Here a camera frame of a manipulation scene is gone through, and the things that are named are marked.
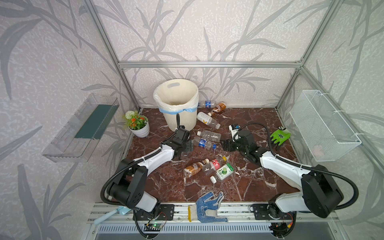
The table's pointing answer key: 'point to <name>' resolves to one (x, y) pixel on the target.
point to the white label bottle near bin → (207, 120)
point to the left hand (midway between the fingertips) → (188, 139)
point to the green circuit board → (150, 227)
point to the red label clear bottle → (212, 166)
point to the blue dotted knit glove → (198, 211)
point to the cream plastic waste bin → (187, 119)
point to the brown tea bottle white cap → (195, 167)
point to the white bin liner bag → (176, 95)
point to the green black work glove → (281, 136)
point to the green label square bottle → (225, 171)
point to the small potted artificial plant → (138, 125)
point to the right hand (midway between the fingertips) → (225, 135)
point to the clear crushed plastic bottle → (210, 135)
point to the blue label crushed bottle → (202, 143)
